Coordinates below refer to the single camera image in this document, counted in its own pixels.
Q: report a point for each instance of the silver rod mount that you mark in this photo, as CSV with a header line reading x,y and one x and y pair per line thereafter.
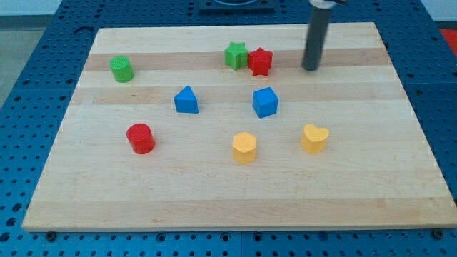
x,y
326,4

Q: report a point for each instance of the green star block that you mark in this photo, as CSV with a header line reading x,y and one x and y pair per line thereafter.
x,y
236,55

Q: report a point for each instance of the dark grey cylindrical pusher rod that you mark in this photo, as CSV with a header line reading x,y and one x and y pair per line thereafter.
x,y
315,38

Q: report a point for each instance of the green cylinder block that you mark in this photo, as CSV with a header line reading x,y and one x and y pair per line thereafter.
x,y
121,69

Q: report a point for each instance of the yellow heart block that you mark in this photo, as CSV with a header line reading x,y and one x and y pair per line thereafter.
x,y
314,138

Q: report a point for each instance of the blue triangle block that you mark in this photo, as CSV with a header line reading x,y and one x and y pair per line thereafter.
x,y
186,101

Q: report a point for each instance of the red star block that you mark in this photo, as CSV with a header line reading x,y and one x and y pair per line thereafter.
x,y
260,61

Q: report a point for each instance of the blue cube block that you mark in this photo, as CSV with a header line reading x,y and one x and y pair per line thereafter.
x,y
265,102

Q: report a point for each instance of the red cylinder block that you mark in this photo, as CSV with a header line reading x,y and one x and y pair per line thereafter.
x,y
140,138

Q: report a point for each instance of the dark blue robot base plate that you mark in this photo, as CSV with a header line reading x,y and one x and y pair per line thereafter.
x,y
212,6

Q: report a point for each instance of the yellow hexagon block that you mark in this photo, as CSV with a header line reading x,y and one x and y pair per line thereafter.
x,y
244,148

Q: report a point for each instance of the light wooden board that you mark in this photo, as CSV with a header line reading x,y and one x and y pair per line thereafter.
x,y
376,172

